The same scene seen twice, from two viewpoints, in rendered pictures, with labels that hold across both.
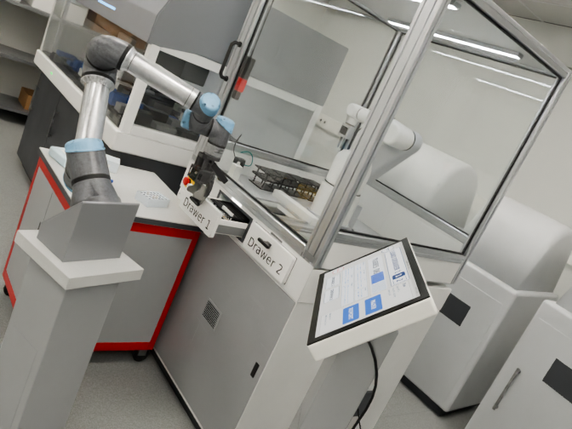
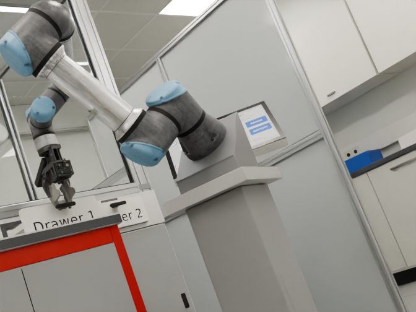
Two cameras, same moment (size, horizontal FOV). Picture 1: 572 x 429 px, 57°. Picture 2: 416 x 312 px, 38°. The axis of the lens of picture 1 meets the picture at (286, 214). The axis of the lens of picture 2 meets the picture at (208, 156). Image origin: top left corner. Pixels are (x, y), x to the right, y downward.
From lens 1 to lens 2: 3.04 m
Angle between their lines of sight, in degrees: 96
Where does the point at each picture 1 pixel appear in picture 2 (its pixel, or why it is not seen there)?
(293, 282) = (150, 213)
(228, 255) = not seen: hidden behind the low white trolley
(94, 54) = (67, 18)
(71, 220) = (242, 132)
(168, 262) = not seen: outside the picture
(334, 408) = not seen: hidden behind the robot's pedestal
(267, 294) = (142, 243)
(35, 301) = (271, 228)
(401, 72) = (96, 41)
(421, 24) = (83, 10)
